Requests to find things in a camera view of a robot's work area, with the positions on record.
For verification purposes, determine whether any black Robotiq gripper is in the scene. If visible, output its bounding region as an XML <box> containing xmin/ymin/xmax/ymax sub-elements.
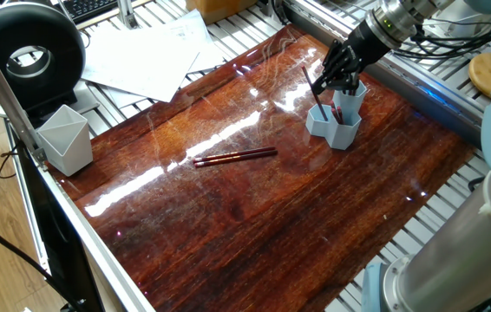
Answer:
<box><xmin>311</xmin><ymin>17</ymin><xmax>398</xmax><ymax>98</ymax></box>

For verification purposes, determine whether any light blue hexagonal pen holder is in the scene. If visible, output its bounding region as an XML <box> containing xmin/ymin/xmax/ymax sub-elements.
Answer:
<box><xmin>304</xmin><ymin>78</ymin><xmax>367</xmax><ymax>151</ymax></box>

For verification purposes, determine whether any grey pentagonal pen holder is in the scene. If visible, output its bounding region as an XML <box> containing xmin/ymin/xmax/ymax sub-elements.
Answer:
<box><xmin>36</xmin><ymin>104</ymin><xmax>95</xmax><ymax>178</ymax></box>

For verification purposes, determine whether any small tan box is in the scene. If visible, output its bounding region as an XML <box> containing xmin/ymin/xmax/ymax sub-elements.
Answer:
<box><xmin>185</xmin><ymin>0</ymin><xmax>243</xmax><ymax>25</ymax></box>

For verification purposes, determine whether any small white paper sheet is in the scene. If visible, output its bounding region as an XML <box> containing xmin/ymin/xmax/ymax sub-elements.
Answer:
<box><xmin>133</xmin><ymin>9</ymin><xmax>229</xmax><ymax>75</ymax></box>

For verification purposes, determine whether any brown wood-grain board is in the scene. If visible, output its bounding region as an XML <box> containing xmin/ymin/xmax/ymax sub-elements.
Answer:
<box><xmin>72</xmin><ymin>24</ymin><xmax>478</xmax><ymax>312</ymax></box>

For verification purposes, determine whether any large white paper sheet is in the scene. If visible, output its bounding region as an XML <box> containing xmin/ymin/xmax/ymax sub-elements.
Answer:
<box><xmin>81</xmin><ymin>24</ymin><xmax>205</xmax><ymax>103</ymax></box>

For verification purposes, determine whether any black keyboard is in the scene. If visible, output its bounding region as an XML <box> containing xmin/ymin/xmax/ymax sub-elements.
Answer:
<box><xmin>50</xmin><ymin>0</ymin><xmax>144</xmax><ymax>25</ymax></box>

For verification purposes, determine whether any black cable bundle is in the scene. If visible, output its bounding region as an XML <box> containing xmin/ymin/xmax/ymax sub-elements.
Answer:
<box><xmin>397</xmin><ymin>17</ymin><xmax>491</xmax><ymax>63</ymax></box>

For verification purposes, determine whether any silver metal post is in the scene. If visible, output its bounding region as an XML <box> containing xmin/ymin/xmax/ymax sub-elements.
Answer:
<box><xmin>117</xmin><ymin>0</ymin><xmax>140</xmax><ymax>29</ymax></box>

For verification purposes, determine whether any black round ring lamp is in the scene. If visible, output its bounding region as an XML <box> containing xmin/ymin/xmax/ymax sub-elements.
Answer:
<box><xmin>0</xmin><ymin>3</ymin><xmax>87</xmax><ymax>120</ymax></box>

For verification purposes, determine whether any grey aluminium frame rail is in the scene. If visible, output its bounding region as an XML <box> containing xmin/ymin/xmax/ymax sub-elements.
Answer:
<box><xmin>0</xmin><ymin>13</ymin><xmax>51</xmax><ymax>170</ymax></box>

